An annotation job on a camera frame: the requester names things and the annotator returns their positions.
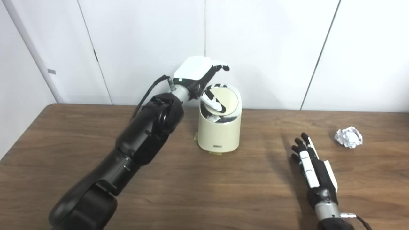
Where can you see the cream-colored desktop trash bin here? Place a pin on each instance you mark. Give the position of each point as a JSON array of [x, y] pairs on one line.
[[219, 135]]

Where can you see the black bin liner bag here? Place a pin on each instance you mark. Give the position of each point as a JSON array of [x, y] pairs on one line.
[[228, 119]]

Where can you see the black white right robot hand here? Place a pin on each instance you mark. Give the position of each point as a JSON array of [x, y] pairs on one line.
[[321, 179]]

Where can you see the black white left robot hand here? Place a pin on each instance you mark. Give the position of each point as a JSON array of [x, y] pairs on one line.
[[193, 68]]

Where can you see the round cream bin lid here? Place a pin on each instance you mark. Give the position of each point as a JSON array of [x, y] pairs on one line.
[[229, 99]]

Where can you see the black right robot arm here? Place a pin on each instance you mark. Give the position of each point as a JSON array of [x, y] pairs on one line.
[[329, 217]]

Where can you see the white paper ball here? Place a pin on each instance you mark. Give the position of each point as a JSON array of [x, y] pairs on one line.
[[349, 137]]

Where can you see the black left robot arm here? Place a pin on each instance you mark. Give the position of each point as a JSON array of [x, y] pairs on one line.
[[140, 140]]

